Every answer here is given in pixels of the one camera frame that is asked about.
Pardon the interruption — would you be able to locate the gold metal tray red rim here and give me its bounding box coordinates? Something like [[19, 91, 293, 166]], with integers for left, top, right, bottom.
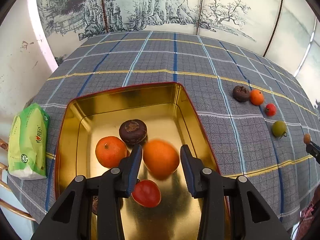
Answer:
[[55, 83, 231, 239]]

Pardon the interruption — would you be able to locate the dark brown mangosteen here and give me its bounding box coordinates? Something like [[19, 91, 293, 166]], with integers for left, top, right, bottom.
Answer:
[[119, 119, 147, 145]]

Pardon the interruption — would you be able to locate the green tomato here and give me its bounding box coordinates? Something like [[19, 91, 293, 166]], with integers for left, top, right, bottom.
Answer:
[[271, 120, 287, 138]]

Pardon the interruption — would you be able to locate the large orange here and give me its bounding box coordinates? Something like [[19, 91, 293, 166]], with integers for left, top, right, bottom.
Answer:
[[143, 139, 180, 180]]

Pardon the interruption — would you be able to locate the landscape painted folding screen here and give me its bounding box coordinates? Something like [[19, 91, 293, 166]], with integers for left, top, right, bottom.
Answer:
[[36, 0, 319, 103]]

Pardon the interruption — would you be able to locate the green tissue pack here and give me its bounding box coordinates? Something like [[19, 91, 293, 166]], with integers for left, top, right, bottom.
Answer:
[[8, 103, 49, 180]]

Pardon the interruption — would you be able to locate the small orange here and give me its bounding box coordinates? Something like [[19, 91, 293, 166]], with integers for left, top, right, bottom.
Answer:
[[249, 89, 264, 106]]

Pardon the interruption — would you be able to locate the grey plaid tablecloth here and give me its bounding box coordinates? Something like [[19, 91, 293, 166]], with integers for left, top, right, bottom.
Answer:
[[8, 31, 319, 228]]

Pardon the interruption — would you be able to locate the orange mandarin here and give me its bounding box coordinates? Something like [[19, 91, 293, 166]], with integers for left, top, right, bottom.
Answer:
[[95, 136, 127, 168]]

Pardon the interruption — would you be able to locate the wooden chair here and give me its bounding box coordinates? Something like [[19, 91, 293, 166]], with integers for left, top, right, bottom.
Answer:
[[1, 139, 36, 222]]

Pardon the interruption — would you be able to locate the small brown fruit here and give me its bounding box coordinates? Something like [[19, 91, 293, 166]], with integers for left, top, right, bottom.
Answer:
[[303, 133, 311, 145]]

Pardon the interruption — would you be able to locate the small red tomato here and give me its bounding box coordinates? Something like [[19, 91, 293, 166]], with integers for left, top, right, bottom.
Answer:
[[265, 103, 277, 116]]

